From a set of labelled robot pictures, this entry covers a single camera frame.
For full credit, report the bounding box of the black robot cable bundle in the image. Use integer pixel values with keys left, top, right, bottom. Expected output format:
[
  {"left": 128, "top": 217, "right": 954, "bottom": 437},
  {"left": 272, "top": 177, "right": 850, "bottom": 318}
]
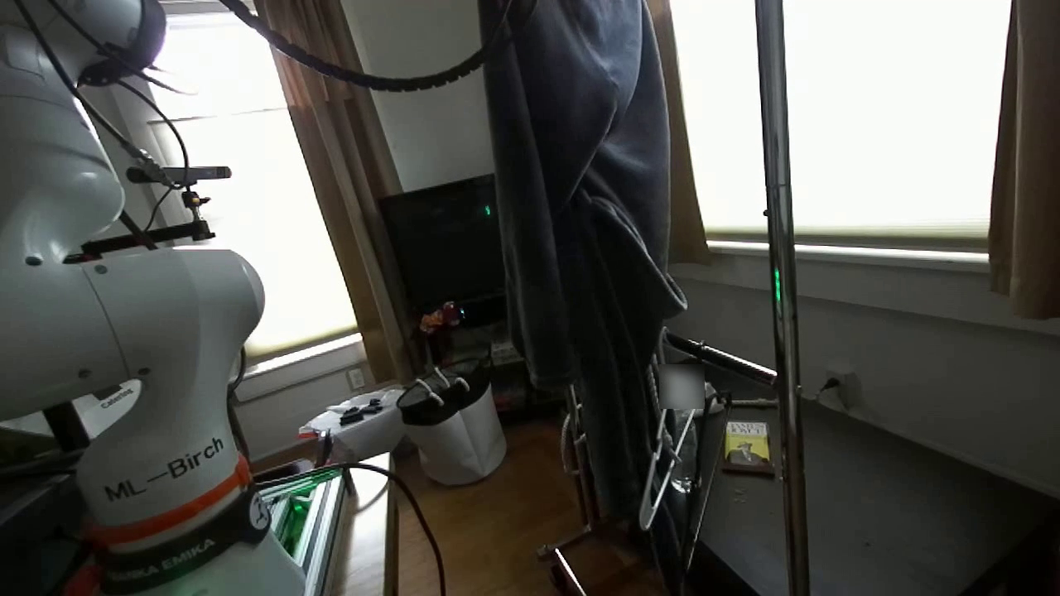
[{"left": 217, "top": 0, "right": 524, "bottom": 94}]

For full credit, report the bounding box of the white wall outlet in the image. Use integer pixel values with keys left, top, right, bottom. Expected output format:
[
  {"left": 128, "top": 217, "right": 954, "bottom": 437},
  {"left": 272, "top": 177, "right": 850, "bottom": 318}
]
[{"left": 820, "top": 368, "right": 864, "bottom": 412}]

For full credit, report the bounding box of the chrome rack base bar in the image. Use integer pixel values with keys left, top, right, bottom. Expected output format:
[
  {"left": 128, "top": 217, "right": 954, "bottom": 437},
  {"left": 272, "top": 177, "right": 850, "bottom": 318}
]
[{"left": 536, "top": 384, "right": 625, "bottom": 596}]

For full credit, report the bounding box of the chrome horizontal rack rod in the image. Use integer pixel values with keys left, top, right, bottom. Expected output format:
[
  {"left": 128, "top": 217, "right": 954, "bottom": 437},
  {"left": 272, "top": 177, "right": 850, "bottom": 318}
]
[{"left": 666, "top": 332, "right": 782, "bottom": 384}]

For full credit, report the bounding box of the black floor cable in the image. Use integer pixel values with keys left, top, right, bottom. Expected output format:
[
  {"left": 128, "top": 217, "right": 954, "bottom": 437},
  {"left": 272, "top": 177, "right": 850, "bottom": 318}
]
[{"left": 327, "top": 460, "right": 451, "bottom": 596}]

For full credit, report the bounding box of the brown curtain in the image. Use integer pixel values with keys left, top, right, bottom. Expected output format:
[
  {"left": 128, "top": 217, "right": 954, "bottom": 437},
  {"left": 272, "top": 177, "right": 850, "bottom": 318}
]
[
  {"left": 256, "top": 0, "right": 417, "bottom": 384},
  {"left": 983, "top": 0, "right": 1060, "bottom": 323},
  {"left": 644, "top": 0, "right": 712, "bottom": 269}
]

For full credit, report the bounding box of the black television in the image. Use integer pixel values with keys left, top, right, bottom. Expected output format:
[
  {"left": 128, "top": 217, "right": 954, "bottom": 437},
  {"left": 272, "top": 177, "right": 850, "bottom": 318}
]
[{"left": 379, "top": 171, "right": 513, "bottom": 332}]

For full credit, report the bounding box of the white trash bin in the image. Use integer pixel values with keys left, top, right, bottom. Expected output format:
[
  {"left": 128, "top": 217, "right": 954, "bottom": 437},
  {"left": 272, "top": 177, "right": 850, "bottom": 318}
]
[{"left": 393, "top": 368, "right": 511, "bottom": 490}]

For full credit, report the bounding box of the black desk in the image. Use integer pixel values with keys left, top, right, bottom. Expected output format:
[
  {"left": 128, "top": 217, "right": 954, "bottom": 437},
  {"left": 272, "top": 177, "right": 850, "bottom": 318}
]
[{"left": 659, "top": 392, "right": 1060, "bottom": 596}]

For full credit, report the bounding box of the black camera on stand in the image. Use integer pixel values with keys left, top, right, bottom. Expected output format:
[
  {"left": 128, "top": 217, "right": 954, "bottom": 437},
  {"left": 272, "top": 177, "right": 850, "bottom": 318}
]
[{"left": 62, "top": 162, "right": 235, "bottom": 263}]

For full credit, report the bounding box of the thick chrome rack pole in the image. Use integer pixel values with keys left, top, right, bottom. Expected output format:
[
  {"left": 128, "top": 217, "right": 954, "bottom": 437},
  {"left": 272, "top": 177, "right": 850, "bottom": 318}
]
[{"left": 751, "top": 0, "right": 814, "bottom": 596}]

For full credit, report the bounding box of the yellow book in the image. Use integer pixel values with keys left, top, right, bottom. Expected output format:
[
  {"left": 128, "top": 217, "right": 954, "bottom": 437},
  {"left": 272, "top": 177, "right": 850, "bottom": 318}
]
[{"left": 722, "top": 418, "right": 778, "bottom": 481}]

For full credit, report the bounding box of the white game controller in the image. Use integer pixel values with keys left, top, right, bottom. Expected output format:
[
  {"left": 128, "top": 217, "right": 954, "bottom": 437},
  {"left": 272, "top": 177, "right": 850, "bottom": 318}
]
[{"left": 295, "top": 384, "right": 407, "bottom": 466}]

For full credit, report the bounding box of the bright window with blind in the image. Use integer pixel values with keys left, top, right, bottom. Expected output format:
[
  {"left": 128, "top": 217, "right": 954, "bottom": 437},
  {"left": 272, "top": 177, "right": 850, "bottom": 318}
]
[
  {"left": 81, "top": 9, "right": 361, "bottom": 359},
  {"left": 666, "top": 0, "right": 1014, "bottom": 252}
]

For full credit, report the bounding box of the white plastic hanger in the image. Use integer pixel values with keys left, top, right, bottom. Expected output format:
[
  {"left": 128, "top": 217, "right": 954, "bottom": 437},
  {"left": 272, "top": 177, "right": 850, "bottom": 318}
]
[{"left": 635, "top": 359, "right": 712, "bottom": 536}]

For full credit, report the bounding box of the clear plastic bag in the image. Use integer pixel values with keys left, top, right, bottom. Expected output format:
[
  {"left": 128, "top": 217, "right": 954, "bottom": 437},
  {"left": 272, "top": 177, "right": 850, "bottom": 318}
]
[{"left": 659, "top": 368, "right": 712, "bottom": 422}]

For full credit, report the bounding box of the small red object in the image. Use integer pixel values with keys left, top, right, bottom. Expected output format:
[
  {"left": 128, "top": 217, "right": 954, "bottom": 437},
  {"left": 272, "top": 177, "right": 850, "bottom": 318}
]
[{"left": 417, "top": 300, "right": 466, "bottom": 341}]

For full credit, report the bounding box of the dark grey robe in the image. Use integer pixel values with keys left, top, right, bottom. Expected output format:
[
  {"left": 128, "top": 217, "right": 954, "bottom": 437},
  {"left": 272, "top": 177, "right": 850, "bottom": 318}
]
[{"left": 477, "top": 0, "right": 691, "bottom": 536}]

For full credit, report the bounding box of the black wire hanger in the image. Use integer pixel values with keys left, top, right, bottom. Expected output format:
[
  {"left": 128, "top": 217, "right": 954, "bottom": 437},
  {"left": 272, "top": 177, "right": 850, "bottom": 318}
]
[{"left": 680, "top": 384, "right": 738, "bottom": 580}]

